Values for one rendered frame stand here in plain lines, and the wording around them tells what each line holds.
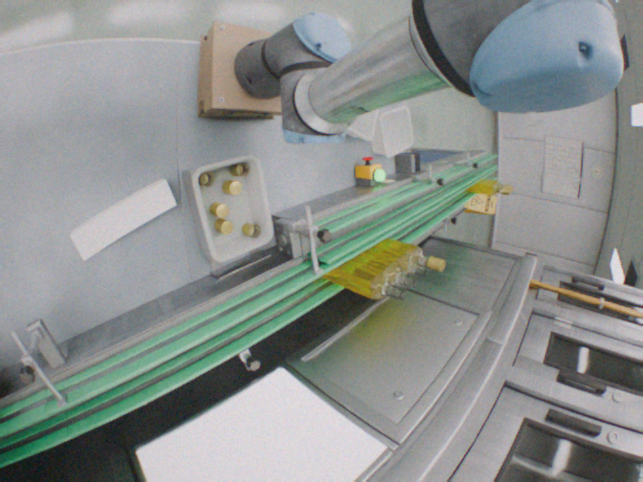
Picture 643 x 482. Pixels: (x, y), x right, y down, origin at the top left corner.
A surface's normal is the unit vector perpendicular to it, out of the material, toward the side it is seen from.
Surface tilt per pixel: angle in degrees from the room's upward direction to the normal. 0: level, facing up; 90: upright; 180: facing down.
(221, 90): 4
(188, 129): 0
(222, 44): 4
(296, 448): 90
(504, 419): 90
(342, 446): 90
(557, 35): 81
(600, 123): 90
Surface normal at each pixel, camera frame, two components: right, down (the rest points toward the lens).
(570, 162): -0.73, 0.35
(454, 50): -0.70, 0.70
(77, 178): 0.68, 0.22
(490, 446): -0.11, -0.91
